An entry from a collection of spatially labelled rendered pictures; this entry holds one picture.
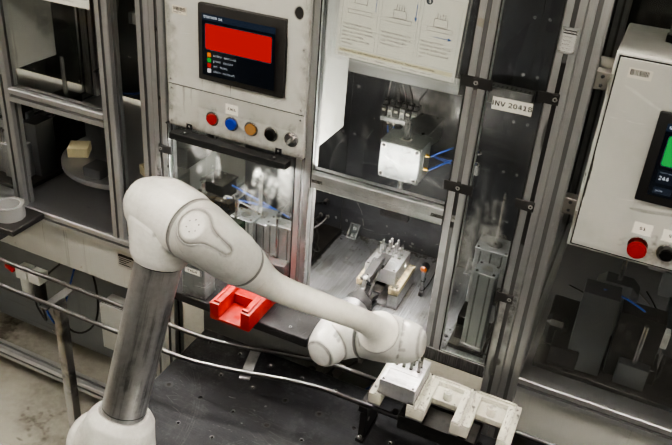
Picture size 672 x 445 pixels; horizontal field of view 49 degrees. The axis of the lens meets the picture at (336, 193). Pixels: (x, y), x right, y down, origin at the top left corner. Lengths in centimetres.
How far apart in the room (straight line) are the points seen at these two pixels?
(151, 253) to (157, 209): 10
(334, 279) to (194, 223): 95
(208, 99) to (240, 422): 88
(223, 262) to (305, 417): 84
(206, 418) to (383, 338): 63
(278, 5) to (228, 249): 67
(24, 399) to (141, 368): 165
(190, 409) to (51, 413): 113
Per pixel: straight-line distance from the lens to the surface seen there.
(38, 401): 327
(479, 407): 199
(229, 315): 210
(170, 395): 222
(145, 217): 152
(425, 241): 241
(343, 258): 236
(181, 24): 199
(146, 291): 159
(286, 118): 190
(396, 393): 193
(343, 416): 216
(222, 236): 139
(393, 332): 176
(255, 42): 185
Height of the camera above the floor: 222
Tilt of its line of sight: 29 degrees down
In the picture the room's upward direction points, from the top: 5 degrees clockwise
